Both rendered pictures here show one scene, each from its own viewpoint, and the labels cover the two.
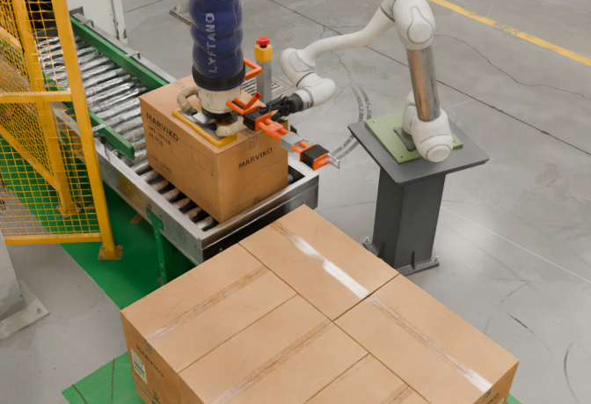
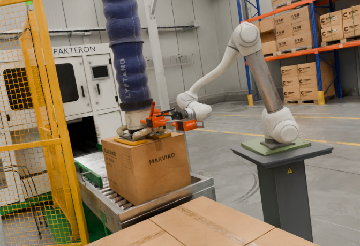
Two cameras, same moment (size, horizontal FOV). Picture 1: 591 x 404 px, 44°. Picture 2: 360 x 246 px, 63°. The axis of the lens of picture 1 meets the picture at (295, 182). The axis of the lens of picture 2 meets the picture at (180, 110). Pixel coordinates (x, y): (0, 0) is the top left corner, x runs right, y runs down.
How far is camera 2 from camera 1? 165 cm
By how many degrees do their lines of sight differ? 34
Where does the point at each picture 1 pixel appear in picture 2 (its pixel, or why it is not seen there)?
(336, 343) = not seen: outside the picture
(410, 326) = not seen: outside the picture
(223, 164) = (136, 157)
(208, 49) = (124, 82)
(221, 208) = (138, 194)
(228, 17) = (133, 60)
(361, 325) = not seen: outside the picture
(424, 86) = (264, 82)
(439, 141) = (286, 123)
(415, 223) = (292, 213)
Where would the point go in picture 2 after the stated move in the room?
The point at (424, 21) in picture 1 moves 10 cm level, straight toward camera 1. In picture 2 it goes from (249, 25) to (247, 23)
